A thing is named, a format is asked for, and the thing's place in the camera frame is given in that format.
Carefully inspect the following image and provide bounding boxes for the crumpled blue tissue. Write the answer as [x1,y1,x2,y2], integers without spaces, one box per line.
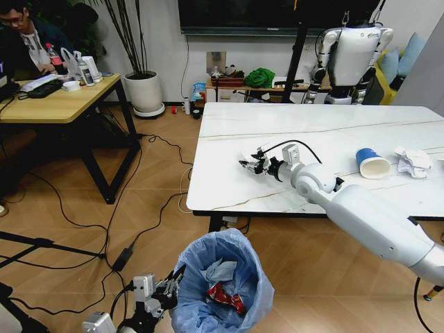
[203,258,239,284]

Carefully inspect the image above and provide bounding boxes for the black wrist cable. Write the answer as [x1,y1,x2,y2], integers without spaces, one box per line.
[109,283,137,329]
[262,139,323,164]

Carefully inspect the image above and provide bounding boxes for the black power adapter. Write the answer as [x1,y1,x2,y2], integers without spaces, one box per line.
[112,245,137,273]

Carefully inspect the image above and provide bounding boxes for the yellow and black foot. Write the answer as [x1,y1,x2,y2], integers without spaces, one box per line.
[424,284,444,302]

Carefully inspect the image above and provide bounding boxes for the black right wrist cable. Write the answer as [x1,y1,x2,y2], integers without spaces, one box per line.
[262,139,323,164]

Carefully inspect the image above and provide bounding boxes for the trash bin with blue bag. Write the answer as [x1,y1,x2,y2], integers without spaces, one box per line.
[169,227,275,333]

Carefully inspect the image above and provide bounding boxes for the blue snack bag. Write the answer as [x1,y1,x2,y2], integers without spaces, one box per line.
[189,81,207,103]

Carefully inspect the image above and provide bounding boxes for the white humanoid robot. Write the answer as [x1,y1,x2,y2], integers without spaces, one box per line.
[300,19,395,105]

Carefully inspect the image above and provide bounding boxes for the crumpled white paper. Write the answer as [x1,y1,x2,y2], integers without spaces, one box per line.
[393,145,434,180]

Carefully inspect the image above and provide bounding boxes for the black stand pole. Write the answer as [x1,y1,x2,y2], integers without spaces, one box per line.
[280,20,310,104]

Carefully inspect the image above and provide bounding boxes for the light blue cushion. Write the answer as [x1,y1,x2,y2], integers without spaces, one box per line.
[379,32,427,86]

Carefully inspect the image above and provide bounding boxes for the red crumpled wrapper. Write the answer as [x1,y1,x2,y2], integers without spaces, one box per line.
[205,282,248,316]

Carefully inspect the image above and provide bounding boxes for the green cloth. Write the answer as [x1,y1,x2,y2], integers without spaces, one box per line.
[243,67,277,89]

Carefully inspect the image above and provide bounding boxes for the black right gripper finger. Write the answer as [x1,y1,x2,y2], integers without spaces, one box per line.
[238,160,275,176]
[242,147,272,164]

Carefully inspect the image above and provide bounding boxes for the clear plastic bag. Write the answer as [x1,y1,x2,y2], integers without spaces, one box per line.
[60,46,83,81]

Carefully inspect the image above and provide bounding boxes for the red tray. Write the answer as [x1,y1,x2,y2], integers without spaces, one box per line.
[210,76,246,88]

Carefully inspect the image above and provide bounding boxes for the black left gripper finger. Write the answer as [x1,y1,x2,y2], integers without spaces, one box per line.
[169,265,186,289]
[157,277,177,295]

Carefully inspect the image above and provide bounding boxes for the person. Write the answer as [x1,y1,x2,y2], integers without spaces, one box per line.
[0,0,76,81]

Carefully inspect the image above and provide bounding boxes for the low wooden bench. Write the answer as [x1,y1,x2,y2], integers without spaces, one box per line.
[205,76,332,104]

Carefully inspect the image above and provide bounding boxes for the white marble table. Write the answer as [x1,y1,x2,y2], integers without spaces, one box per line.
[185,101,444,234]

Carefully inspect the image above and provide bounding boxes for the blue and white paper cup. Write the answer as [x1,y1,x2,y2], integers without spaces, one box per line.
[354,147,391,180]

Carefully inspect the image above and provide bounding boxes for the cola bottle with red label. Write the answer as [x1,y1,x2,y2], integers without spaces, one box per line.
[44,43,67,76]

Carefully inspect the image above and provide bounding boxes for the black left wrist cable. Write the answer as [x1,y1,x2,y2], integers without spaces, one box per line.
[109,283,137,329]

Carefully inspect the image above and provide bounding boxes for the black wall television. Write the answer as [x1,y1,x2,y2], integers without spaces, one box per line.
[177,0,383,36]

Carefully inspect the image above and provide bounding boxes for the tall green plant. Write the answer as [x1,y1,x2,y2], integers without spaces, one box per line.
[69,0,148,80]

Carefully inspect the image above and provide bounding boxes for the white papers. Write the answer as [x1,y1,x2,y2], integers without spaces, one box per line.
[17,73,59,94]

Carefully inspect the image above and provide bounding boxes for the wooden desk with black frame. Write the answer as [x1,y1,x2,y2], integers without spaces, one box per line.
[0,72,142,205]

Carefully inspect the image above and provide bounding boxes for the black monitor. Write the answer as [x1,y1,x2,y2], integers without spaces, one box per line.
[0,58,21,103]

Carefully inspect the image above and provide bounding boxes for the black floor cable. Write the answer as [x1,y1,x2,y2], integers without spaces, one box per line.
[131,190,190,248]
[137,133,195,174]

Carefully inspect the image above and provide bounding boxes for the white plant pot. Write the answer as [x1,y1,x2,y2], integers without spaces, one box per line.
[123,71,166,118]

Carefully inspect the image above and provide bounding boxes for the grey wall plate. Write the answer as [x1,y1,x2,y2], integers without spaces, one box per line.
[206,51,228,75]

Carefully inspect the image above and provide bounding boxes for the black keyboard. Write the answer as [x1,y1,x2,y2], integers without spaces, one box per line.
[26,80,64,99]

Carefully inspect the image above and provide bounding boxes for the white box with dark label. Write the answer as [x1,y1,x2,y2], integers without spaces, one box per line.
[80,55,97,87]

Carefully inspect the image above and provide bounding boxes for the black tripod legs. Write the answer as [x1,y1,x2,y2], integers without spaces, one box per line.
[0,230,107,271]

